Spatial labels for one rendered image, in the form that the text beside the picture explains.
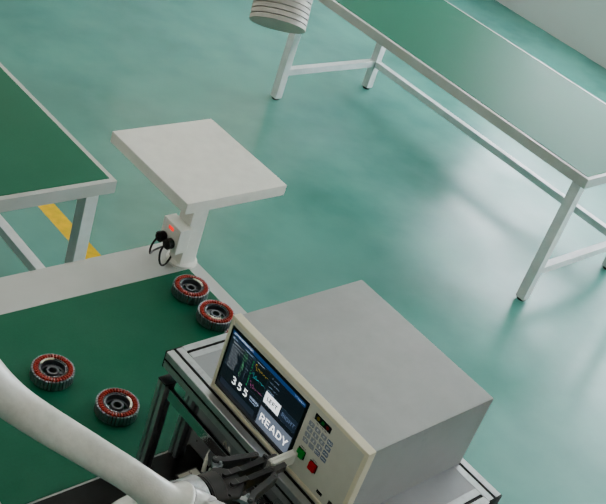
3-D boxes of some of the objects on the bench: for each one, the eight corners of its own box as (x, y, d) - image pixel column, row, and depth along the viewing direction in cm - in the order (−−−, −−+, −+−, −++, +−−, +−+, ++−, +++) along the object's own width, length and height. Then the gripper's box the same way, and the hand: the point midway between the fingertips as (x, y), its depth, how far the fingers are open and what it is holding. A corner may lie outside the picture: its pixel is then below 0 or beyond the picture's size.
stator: (97, 428, 263) (100, 418, 261) (90, 397, 271) (92, 386, 269) (141, 427, 267) (144, 416, 265) (132, 396, 276) (135, 385, 274)
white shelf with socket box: (151, 337, 297) (187, 204, 273) (84, 261, 317) (112, 130, 293) (246, 310, 320) (287, 185, 296) (177, 240, 340) (211, 118, 316)
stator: (81, 384, 274) (83, 374, 272) (44, 397, 266) (46, 387, 264) (57, 358, 279) (60, 347, 277) (20, 370, 271) (22, 359, 269)
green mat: (6, 511, 235) (6, 510, 235) (-109, 341, 267) (-108, 341, 267) (311, 395, 297) (312, 395, 297) (188, 269, 329) (189, 268, 329)
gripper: (176, 485, 202) (269, 447, 218) (215, 533, 195) (309, 491, 211) (185, 458, 198) (279, 421, 214) (225, 506, 191) (320, 465, 207)
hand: (281, 461), depth 210 cm, fingers closed
